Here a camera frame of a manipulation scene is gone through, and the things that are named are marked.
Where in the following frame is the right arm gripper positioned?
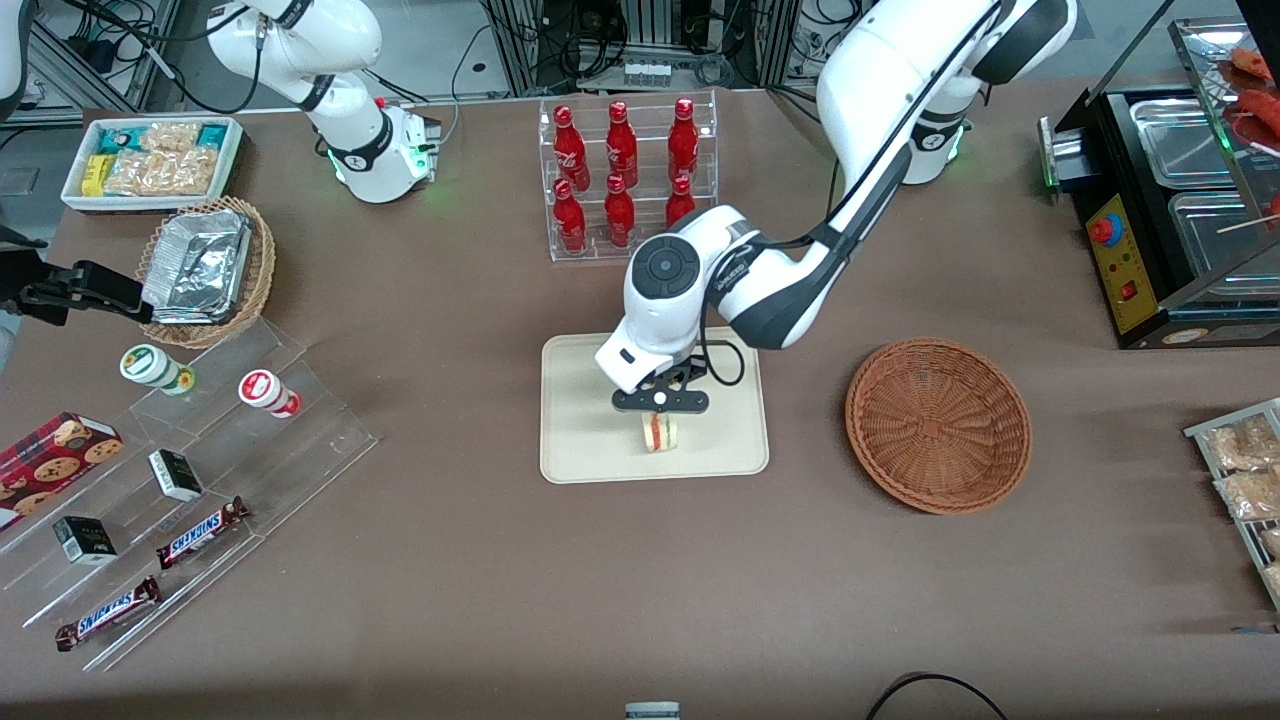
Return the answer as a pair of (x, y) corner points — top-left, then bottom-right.
(0, 262), (151, 328)

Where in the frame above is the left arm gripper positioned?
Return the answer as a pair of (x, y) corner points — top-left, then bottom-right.
(636, 363), (707, 441)

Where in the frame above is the cream plastic tray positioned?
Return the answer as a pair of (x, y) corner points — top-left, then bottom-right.
(540, 326), (771, 485)

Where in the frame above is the light wicker basket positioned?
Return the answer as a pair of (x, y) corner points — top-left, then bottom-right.
(135, 196), (277, 350)

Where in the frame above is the brown round wicker basket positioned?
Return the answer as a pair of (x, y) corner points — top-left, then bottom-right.
(845, 338), (1033, 516)

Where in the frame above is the green lid drink cup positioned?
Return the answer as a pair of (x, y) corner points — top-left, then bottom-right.
(120, 344), (196, 396)

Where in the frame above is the aluminium foil container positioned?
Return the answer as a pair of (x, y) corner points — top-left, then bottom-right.
(142, 210), (253, 324)

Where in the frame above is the white plastic snack bin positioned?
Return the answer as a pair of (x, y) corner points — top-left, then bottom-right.
(60, 115), (246, 214)

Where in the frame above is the large clear cracker bag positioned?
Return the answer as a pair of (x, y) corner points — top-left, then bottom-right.
(103, 148), (219, 197)

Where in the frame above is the small clear cracker bag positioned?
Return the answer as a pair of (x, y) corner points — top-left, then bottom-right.
(138, 122), (201, 153)

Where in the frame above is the clear acrylic bottle rack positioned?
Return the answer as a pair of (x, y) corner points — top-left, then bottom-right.
(538, 90), (719, 263)

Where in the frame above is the red lid drink cup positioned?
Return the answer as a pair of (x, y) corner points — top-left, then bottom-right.
(238, 369), (301, 419)

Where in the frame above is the red cookie box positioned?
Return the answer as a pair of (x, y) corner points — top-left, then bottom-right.
(0, 412), (125, 531)

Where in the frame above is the small dark box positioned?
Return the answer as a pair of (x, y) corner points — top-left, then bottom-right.
(148, 449), (205, 502)
(52, 516), (118, 566)

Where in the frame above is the clear acrylic stepped stand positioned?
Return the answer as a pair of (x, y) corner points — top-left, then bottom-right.
(0, 318), (379, 673)

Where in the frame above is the brown Snickers bar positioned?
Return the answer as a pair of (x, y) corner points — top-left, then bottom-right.
(55, 576), (162, 652)
(155, 497), (250, 571)

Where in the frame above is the black hot food case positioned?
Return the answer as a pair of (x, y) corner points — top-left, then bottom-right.
(1038, 0), (1280, 351)

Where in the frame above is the steel food pan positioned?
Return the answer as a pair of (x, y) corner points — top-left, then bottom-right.
(1168, 190), (1280, 301)
(1130, 98), (1243, 189)

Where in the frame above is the clear bag of snacks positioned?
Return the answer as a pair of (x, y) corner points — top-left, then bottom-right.
(1205, 415), (1280, 471)
(1215, 470), (1280, 522)

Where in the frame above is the black bar wrist camera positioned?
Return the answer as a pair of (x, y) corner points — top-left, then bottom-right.
(612, 389), (712, 414)

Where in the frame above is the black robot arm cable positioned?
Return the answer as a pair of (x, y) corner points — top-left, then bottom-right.
(698, 0), (1011, 389)

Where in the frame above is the aluminium frame with cables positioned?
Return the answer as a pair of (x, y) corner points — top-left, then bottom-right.
(20, 0), (181, 123)

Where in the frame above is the black floor cable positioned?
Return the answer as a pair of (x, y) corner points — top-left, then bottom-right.
(865, 673), (1011, 720)

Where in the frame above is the aluminium frame rack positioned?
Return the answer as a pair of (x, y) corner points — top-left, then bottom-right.
(478, 0), (801, 96)

